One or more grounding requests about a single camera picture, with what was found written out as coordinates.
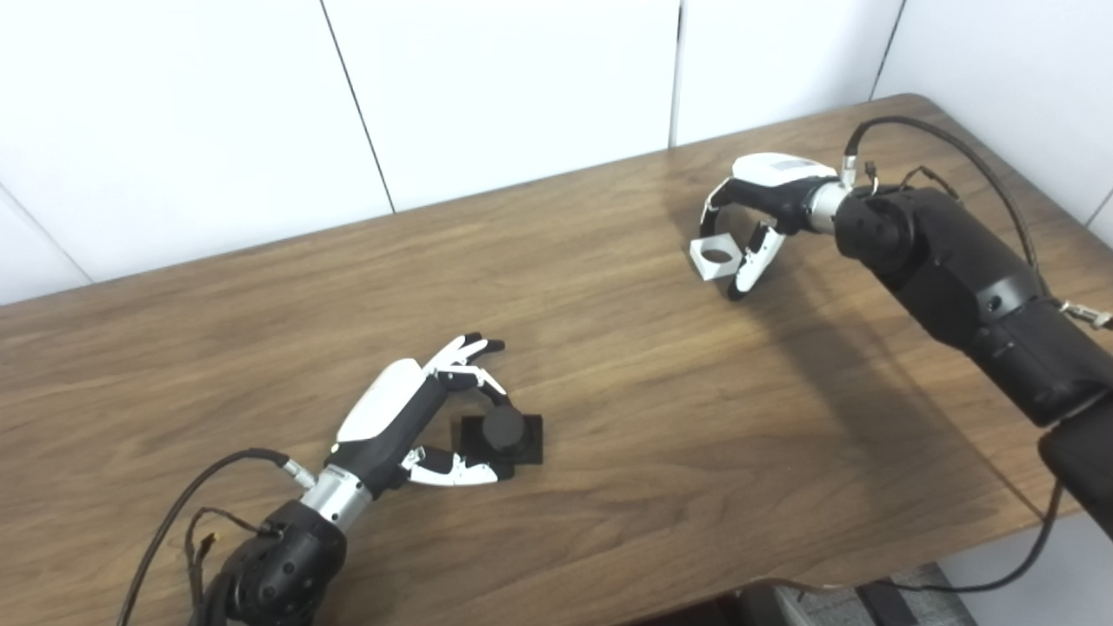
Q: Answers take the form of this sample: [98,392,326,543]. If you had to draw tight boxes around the black peg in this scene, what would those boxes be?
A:
[452,407,545,468]

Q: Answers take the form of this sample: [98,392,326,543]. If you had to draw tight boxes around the right thin black wires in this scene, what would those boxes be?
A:
[865,161,962,201]

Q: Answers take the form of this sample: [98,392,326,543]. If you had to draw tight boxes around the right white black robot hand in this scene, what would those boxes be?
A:
[700,152,844,302]

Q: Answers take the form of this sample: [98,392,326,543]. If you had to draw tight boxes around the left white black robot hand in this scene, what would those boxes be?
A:
[323,332,518,498]

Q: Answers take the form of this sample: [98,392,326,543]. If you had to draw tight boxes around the left thin wires yellow plug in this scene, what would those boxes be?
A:
[184,507,279,626]

